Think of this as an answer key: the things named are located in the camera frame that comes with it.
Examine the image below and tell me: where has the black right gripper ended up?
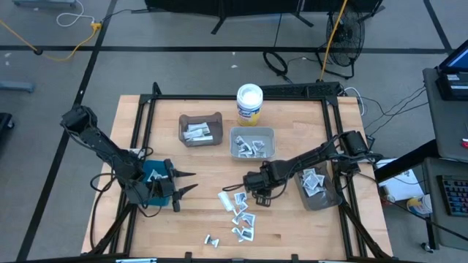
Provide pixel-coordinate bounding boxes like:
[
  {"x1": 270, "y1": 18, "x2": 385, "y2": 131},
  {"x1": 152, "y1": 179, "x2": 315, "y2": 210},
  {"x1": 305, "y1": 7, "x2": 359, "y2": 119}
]
[{"x1": 243, "y1": 160, "x2": 288, "y2": 208}]

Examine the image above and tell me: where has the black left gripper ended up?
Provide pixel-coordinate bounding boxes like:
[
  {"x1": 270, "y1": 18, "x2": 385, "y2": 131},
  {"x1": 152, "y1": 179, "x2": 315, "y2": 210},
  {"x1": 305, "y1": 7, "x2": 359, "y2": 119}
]
[{"x1": 146, "y1": 158, "x2": 199, "y2": 213}]

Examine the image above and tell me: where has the teal plastic bin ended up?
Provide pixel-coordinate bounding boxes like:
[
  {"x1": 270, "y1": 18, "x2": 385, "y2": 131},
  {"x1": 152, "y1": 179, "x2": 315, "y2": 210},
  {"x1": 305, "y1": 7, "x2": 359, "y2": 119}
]
[{"x1": 140, "y1": 159, "x2": 175, "y2": 207}]

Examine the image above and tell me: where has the smoky translucent plastic bin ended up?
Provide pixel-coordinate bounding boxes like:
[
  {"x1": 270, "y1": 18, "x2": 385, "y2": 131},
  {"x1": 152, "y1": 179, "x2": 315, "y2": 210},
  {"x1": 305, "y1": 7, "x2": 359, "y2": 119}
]
[
  {"x1": 178, "y1": 111, "x2": 224, "y2": 148},
  {"x1": 293, "y1": 162, "x2": 344, "y2": 212}
]

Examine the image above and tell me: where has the light grey plastic bin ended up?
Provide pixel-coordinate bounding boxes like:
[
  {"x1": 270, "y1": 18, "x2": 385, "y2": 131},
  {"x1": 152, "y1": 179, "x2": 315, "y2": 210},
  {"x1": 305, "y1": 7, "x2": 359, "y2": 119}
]
[{"x1": 229, "y1": 126, "x2": 277, "y2": 161}]

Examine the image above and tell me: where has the Lysol wipes canister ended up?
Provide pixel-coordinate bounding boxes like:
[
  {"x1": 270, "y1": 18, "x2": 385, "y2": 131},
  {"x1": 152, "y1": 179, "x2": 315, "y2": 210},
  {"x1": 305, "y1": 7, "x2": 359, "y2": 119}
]
[{"x1": 235, "y1": 83, "x2": 264, "y2": 127}]

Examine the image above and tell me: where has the black perforated bar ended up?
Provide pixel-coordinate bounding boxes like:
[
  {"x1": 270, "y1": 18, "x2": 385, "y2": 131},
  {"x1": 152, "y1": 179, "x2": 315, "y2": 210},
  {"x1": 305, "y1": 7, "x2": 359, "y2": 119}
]
[{"x1": 258, "y1": 81, "x2": 344, "y2": 99}]

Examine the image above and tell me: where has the white paper sheet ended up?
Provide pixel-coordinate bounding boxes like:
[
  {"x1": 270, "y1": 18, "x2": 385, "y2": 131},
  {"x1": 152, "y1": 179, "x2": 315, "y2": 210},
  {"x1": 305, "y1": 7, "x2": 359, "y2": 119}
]
[{"x1": 375, "y1": 158, "x2": 426, "y2": 202}]

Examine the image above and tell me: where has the black diagonal beam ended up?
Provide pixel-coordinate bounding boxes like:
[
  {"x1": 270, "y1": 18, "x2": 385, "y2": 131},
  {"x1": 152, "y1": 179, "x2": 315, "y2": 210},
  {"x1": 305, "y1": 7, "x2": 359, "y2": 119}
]
[{"x1": 372, "y1": 138, "x2": 439, "y2": 183}]

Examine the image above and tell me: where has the lying wipes canister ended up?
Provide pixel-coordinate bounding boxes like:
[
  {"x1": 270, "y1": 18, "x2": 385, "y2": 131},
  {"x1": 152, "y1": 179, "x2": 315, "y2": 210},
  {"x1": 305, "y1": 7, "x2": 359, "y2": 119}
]
[{"x1": 406, "y1": 194, "x2": 434, "y2": 216}]

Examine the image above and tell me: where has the grey side desk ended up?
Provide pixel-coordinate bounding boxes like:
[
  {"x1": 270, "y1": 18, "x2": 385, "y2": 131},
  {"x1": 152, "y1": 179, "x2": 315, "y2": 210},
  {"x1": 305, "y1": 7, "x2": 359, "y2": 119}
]
[
  {"x1": 422, "y1": 156, "x2": 468, "y2": 251},
  {"x1": 423, "y1": 66, "x2": 468, "y2": 162}
]

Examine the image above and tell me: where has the black floor fan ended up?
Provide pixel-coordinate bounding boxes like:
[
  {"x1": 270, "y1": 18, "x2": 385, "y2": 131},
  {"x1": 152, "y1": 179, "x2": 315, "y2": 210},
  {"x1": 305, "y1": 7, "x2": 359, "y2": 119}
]
[{"x1": 316, "y1": 3, "x2": 366, "y2": 80}]

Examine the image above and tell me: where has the black chair base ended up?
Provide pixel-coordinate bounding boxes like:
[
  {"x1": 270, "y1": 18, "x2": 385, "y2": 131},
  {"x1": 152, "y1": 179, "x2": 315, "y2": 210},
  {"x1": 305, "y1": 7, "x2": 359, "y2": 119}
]
[{"x1": 0, "y1": 112, "x2": 15, "y2": 133}]

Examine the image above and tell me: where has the black curtain partition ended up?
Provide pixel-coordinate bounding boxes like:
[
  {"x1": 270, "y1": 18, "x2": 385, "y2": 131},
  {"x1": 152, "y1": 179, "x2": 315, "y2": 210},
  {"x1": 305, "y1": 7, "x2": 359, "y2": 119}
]
[{"x1": 144, "y1": 0, "x2": 383, "y2": 18}]

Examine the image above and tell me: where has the black keyboard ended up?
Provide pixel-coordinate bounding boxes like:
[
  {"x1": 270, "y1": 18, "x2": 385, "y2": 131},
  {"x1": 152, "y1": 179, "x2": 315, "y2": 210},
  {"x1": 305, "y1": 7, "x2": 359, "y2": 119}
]
[{"x1": 436, "y1": 174, "x2": 468, "y2": 217}]

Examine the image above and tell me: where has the grey metal floor foot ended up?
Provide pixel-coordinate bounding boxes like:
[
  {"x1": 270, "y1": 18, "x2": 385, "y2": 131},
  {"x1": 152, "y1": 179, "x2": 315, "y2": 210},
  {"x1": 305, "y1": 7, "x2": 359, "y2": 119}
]
[
  {"x1": 12, "y1": 0, "x2": 78, "y2": 9},
  {"x1": 0, "y1": 80, "x2": 36, "y2": 94}
]

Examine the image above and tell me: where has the black laptop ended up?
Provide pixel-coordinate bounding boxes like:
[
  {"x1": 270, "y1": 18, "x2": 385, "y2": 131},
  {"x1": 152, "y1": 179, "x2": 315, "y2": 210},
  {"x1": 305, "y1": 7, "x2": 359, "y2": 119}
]
[{"x1": 435, "y1": 48, "x2": 468, "y2": 102}]

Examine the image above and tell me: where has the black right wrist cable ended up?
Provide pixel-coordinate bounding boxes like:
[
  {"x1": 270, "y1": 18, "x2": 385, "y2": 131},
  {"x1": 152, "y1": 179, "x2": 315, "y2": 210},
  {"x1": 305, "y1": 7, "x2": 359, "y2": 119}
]
[{"x1": 222, "y1": 182, "x2": 257, "y2": 193}]

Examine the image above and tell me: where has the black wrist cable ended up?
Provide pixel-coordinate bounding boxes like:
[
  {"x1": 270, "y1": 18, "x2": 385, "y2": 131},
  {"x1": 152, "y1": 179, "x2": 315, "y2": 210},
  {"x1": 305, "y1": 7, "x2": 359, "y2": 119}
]
[
  {"x1": 222, "y1": 182, "x2": 257, "y2": 193},
  {"x1": 89, "y1": 171, "x2": 162, "y2": 218}
]

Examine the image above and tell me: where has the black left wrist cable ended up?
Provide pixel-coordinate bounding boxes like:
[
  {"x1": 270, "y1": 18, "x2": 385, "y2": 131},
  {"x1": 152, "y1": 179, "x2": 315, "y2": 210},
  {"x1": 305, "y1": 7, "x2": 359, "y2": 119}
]
[{"x1": 89, "y1": 171, "x2": 162, "y2": 218}]

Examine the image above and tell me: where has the black coiled floor cable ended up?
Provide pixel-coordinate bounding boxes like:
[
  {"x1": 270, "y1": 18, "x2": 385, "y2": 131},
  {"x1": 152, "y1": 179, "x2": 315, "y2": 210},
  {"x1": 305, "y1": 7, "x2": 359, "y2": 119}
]
[{"x1": 262, "y1": 50, "x2": 293, "y2": 83}]

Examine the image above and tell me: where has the yellow hanging cable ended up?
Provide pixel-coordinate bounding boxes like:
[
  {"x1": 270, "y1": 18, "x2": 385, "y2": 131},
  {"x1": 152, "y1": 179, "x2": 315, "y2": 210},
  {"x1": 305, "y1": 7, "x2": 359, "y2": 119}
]
[{"x1": 318, "y1": 0, "x2": 348, "y2": 82}]

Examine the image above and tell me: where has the yellow floor extension cord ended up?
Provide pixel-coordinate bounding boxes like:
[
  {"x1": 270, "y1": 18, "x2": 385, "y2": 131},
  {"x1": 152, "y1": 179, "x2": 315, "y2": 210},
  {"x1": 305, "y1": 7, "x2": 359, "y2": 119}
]
[{"x1": 0, "y1": 18, "x2": 103, "y2": 62}]

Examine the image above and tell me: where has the white floor cable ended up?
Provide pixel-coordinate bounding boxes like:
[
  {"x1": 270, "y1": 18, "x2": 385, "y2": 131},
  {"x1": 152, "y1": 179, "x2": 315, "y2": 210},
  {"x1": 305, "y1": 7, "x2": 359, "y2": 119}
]
[{"x1": 56, "y1": 0, "x2": 95, "y2": 28}]

